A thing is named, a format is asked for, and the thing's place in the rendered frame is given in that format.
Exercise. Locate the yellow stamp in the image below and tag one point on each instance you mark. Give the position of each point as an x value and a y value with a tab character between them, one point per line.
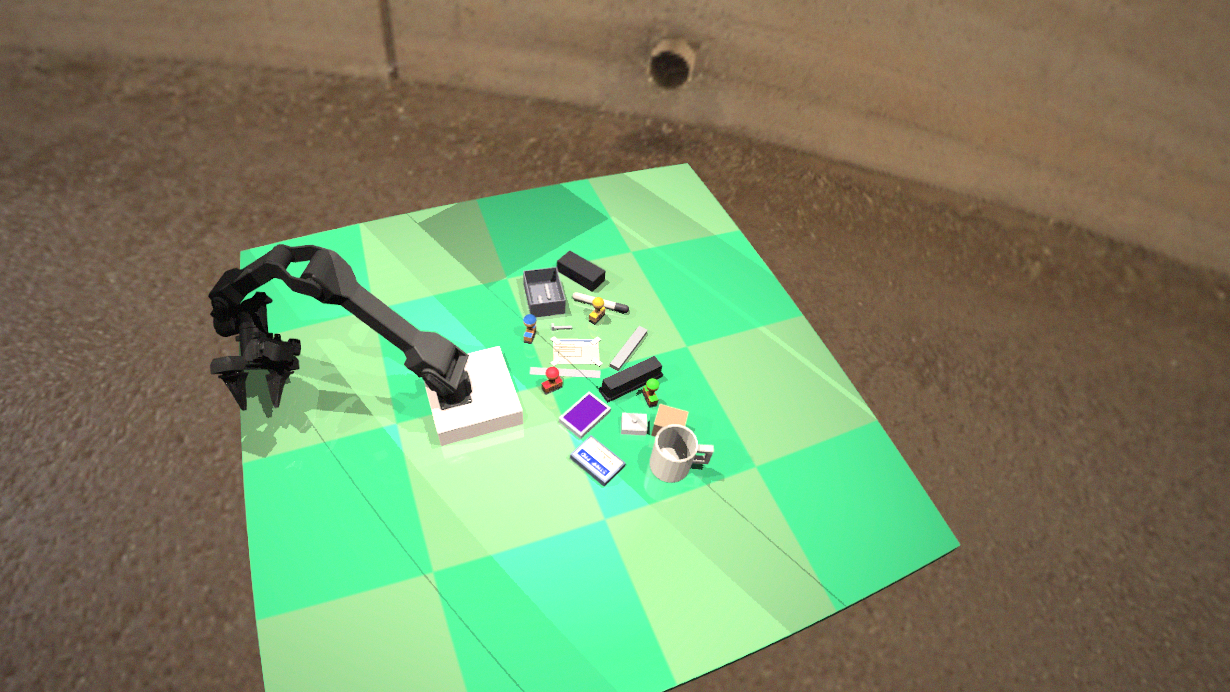
598	312

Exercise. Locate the tan box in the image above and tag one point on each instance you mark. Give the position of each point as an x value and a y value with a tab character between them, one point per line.
668	415

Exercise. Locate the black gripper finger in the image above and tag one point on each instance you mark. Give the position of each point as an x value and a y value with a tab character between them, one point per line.
236	384
276	384

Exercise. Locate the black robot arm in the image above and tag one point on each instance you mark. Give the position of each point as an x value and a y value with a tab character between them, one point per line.
330	279

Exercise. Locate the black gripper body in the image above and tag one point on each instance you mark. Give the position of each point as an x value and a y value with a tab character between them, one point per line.
248	338

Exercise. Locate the beige mug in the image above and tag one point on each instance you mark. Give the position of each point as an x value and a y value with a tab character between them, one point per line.
674	451

